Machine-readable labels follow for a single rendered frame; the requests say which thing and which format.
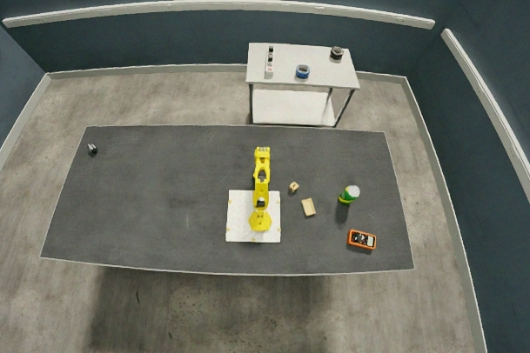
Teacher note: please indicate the green and yellow drink can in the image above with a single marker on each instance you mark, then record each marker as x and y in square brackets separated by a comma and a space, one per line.
[349, 195]

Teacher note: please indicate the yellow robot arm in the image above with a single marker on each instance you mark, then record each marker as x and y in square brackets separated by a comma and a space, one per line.
[261, 183]

